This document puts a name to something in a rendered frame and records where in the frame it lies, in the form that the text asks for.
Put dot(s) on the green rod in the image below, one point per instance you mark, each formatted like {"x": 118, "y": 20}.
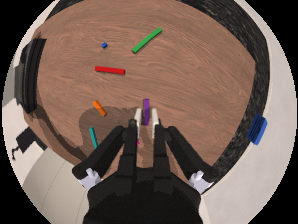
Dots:
{"x": 146, "y": 40}

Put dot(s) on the orange rod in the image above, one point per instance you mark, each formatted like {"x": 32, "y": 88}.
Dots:
{"x": 99, "y": 107}

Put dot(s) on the purple rod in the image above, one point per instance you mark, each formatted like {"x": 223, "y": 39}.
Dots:
{"x": 146, "y": 112}

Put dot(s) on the turquoise rod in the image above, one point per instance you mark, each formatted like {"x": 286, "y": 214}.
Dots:
{"x": 93, "y": 136}

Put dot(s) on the red rod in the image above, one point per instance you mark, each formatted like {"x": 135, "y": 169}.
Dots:
{"x": 107, "y": 69}

